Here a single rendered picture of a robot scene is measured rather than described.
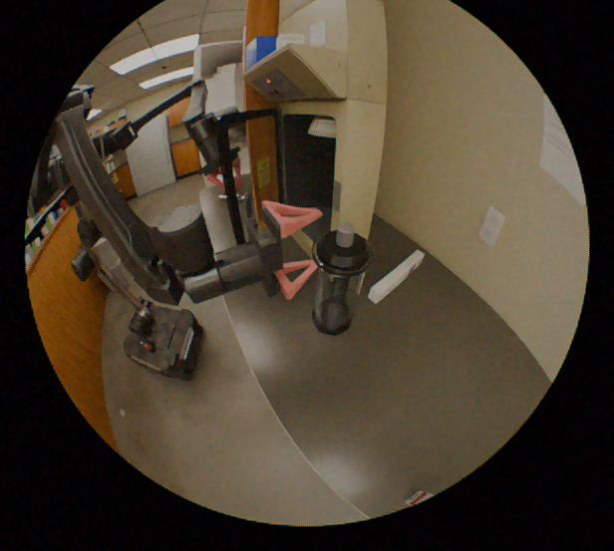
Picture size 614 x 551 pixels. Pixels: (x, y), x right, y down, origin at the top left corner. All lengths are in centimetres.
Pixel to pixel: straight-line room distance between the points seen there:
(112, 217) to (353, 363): 51
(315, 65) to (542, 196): 65
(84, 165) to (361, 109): 47
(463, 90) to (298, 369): 89
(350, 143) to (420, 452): 66
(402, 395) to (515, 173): 65
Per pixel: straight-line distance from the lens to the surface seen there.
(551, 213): 70
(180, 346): 146
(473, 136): 71
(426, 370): 54
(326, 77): 37
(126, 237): 29
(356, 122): 41
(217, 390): 152
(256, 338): 51
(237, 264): 26
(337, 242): 34
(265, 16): 81
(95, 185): 32
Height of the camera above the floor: 139
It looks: 38 degrees down
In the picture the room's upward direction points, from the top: straight up
